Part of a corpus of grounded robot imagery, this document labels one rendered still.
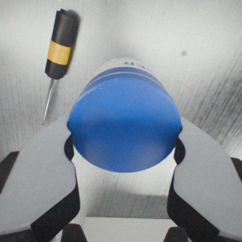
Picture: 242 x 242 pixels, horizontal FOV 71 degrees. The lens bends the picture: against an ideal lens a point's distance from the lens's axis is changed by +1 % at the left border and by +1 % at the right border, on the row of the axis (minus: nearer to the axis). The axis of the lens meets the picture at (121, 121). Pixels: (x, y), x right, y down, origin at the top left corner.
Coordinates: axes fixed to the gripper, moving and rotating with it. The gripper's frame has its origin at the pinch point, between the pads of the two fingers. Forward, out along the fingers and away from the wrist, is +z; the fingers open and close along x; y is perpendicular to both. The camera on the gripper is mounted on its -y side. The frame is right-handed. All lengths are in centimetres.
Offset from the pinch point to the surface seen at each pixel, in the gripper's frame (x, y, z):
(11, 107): -21.0, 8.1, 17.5
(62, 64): -9.3, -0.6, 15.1
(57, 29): -9.2, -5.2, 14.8
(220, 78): 16.1, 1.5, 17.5
